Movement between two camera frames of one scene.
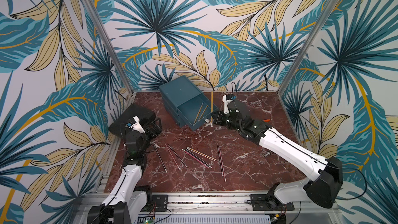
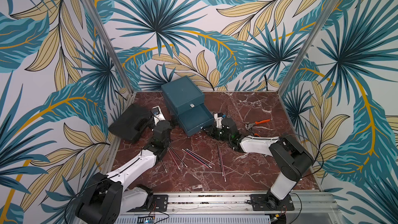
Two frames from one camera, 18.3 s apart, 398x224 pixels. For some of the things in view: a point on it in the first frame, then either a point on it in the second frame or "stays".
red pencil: x=222 y=164 stays
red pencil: x=194 y=158 stays
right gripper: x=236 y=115 -> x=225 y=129
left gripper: x=158 y=129 -> x=170 y=124
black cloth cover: x=117 y=126 stays
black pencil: x=219 y=158 stays
